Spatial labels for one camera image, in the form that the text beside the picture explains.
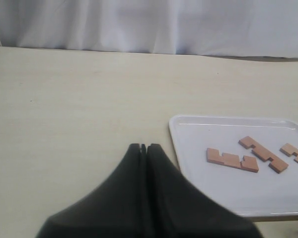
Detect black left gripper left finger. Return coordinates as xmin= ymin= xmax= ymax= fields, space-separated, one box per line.
xmin=37 ymin=144 xmax=149 ymax=238

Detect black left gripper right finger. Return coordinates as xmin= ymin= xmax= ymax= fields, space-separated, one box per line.
xmin=147 ymin=144 xmax=262 ymax=238

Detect notched wooden piece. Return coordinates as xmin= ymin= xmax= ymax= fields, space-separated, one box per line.
xmin=280 ymin=143 xmax=298 ymax=164
xmin=206 ymin=148 xmax=259 ymax=173
xmin=238 ymin=136 xmax=289 ymax=174

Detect white plastic tray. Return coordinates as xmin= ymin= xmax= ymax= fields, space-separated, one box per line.
xmin=169 ymin=115 xmax=298 ymax=218

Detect white backdrop curtain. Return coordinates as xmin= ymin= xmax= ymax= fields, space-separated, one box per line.
xmin=0 ymin=0 xmax=298 ymax=58

